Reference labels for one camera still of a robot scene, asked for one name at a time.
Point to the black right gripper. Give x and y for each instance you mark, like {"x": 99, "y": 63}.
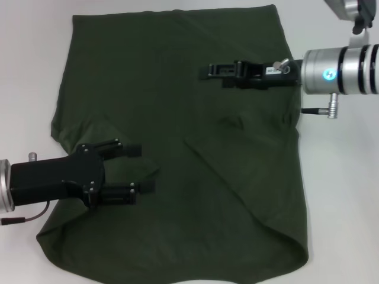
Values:
{"x": 284, "y": 78}

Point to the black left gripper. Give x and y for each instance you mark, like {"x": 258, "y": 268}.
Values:
{"x": 59, "y": 177}

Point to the dark green shirt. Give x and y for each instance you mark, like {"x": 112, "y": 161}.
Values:
{"x": 177, "y": 118}

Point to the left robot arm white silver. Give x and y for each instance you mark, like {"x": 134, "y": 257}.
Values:
{"x": 4, "y": 189}

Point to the right gripper silver connector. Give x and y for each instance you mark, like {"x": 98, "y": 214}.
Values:
{"x": 281, "y": 65}

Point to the gripper silver connector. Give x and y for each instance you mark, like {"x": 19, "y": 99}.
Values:
{"x": 281, "y": 65}
{"x": 32, "y": 156}

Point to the left gripper silver connector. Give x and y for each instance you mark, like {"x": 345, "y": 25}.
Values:
{"x": 32, "y": 156}

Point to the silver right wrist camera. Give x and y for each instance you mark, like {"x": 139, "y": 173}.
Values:
{"x": 346, "y": 9}

